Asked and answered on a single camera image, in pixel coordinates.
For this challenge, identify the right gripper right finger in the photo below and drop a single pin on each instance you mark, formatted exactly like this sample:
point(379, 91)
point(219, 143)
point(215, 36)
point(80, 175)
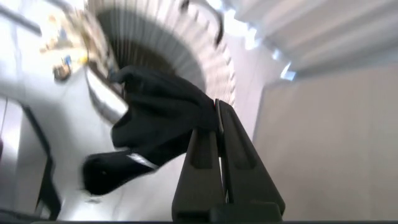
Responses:
point(255, 193)

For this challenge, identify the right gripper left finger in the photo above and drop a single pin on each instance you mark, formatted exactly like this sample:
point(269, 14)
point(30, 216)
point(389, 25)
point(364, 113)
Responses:
point(192, 193)

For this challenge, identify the black garment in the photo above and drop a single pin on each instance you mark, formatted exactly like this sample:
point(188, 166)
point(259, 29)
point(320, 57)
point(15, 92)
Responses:
point(155, 115)

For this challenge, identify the white laundry basket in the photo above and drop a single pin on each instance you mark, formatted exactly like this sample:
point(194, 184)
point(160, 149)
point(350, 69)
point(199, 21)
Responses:
point(192, 46)

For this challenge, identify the cream printed garment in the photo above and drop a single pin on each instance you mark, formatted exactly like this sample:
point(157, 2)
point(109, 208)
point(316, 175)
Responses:
point(62, 46)

